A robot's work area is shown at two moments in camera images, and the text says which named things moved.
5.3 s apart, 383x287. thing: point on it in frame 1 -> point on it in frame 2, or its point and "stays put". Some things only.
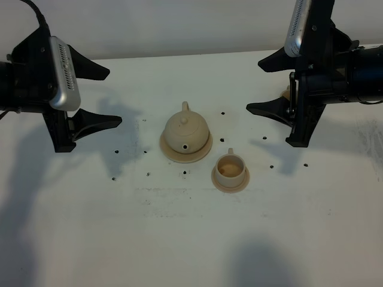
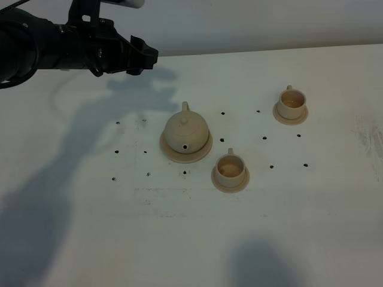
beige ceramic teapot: (187, 132) stays put
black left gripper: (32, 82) -> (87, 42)
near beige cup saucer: (231, 189) stays put
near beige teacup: (230, 169) stays put
